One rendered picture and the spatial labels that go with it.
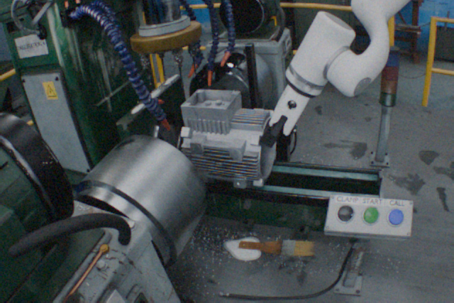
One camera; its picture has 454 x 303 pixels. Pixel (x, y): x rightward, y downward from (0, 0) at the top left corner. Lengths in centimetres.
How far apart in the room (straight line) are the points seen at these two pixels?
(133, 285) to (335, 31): 54
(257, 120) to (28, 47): 65
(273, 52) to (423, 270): 88
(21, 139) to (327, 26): 52
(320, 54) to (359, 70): 8
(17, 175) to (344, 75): 52
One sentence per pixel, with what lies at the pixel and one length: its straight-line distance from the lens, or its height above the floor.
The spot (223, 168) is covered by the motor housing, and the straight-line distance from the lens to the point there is 81.
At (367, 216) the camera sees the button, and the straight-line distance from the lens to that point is 59.
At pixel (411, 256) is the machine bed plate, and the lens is 91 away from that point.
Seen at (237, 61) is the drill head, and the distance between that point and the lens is 105.
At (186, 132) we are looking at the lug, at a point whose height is 108.
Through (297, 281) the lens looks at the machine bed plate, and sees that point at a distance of 81.
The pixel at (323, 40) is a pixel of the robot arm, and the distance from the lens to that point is 60.
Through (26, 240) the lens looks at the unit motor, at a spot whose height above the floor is 128.
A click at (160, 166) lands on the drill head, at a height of 114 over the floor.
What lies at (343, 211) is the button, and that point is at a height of 107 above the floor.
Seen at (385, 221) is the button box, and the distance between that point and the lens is 60.
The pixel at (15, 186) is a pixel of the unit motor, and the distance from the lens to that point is 39.
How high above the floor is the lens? 148
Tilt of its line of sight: 30 degrees down
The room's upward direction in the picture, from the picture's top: 7 degrees counter-clockwise
